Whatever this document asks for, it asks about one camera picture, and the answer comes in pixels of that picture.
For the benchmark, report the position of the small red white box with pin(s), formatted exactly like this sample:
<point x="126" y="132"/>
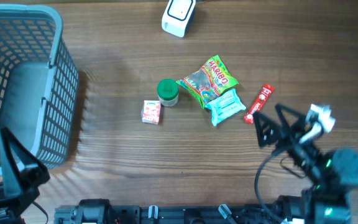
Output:
<point x="151" y="112"/>

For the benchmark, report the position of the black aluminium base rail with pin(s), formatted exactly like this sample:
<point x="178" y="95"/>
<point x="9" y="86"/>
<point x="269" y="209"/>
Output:
<point x="102" y="211"/>

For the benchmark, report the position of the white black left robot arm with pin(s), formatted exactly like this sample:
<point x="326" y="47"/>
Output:
<point x="11" y="209"/>

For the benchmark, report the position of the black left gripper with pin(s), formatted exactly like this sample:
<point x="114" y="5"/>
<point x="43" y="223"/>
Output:
<point x="24" y="183"/>

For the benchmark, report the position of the red Nescafe coffee stick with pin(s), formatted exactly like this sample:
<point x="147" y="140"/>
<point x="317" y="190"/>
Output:
<point x="259" y="102"/>

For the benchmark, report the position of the green Haribo candy bag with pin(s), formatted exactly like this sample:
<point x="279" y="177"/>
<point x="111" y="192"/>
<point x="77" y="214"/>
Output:
<point x="209" y="82"/>

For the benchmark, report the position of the light blue snack packet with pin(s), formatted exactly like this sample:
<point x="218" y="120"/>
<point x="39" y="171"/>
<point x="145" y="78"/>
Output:
<point x="225" y="106"/>

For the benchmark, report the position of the white barcode scanner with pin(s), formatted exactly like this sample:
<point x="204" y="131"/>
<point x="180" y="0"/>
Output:
<point x="177" y="16"/>

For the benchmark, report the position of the grey plastic basket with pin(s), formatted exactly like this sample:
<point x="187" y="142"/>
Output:
<point x="38" y="81"/>

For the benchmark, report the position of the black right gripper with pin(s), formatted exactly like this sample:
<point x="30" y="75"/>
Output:
<point x="291" y="140"/>

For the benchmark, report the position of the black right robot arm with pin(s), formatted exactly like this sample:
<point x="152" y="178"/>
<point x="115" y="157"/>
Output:
<point x="333" y="174"/>

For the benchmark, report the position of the green lid jar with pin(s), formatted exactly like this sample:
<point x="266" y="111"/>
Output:
<point x="167" y="91"/>

